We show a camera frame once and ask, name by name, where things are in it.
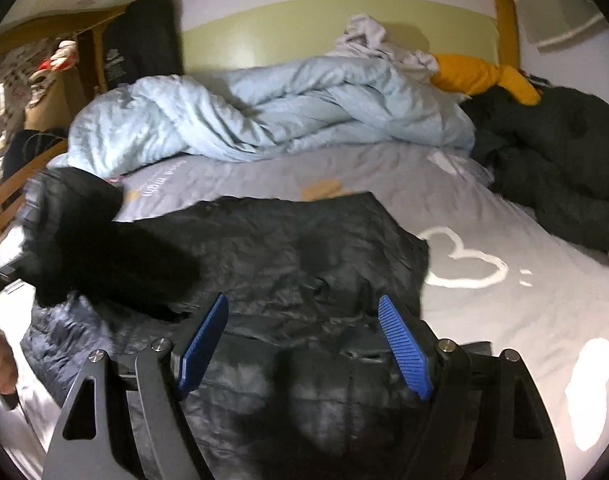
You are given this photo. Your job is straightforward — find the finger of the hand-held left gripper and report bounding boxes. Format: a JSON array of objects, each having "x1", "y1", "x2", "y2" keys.
[{"x1": 0, "y1": 255, "x2": 32, "y2": 288}]

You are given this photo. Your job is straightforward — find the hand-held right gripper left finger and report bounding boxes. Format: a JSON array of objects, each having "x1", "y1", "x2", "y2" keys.
[{"x1": 43, "y1": 292, "x2": 230, "y2": 480}]

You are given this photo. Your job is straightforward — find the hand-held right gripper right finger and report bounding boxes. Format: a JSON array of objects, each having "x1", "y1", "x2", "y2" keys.
[{"x1": 377, "y1": 294, "x2": 567, "y2": 480}]

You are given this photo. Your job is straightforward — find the black thin quilted jacket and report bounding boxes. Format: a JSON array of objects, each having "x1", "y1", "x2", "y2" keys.
[{"x1": 22, "y1": 167, "x2": 492, "y2": 480}]

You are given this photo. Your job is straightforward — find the heart print bed sheet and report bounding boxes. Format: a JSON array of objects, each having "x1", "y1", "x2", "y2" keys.
[{"x1": 0, "y1": 140, "x2": 609, "y2": 480}]

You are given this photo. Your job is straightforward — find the dark cloth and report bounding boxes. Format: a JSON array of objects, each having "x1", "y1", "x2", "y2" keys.
[{"x1": 2, "y1": 129, "x2": 69, "y2": 181}]

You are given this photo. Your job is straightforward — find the spotted hanging fabric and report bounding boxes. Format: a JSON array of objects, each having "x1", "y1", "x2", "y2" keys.
[{"x1": 0, "y1": 35, "x2": 72, "y2": 111}]

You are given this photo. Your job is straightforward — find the red white hanging cloth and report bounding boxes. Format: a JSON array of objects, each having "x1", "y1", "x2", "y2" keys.
[{"x1": 39, "y1": 40, "x2": 80, "y2": 73}]

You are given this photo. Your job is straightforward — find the light blue duvet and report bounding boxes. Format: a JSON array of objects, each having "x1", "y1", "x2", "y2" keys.
[{"x1": 47, "y1": 55, "x2": 477, "y2": 181}]

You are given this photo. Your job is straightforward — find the dark green puffy coat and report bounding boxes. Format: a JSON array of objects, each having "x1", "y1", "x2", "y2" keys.
[{"x1": 461, "y1": 85, "x2": 609, "y2": 256}]

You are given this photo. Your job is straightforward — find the black padded bag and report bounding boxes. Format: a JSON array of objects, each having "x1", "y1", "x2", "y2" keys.
[{"x1": 100, "y1": 0, "x2": 185, "y2": 106}]

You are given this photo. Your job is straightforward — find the yellow garment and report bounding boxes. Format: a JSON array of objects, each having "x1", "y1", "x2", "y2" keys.
[{"x1": 429, "y1": 52, "x2": 542, "y2": 107}]

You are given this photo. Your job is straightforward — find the pale grey crumpled garment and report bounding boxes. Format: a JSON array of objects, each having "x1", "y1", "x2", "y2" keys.
[{"x1": 329, "y1": 14, "x2": 440, "y2": 73}]

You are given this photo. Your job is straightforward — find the pastel checkered canopy curtain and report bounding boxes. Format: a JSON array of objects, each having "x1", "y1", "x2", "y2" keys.
[{"x1": 0, "y1": 0, "x2": 609, "y2": 56}]

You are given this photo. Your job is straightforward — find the wooden bed frame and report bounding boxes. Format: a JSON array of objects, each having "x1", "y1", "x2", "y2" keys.
[{"x1": 0, "y1": 0, "x2": 522, "y2": 246}]

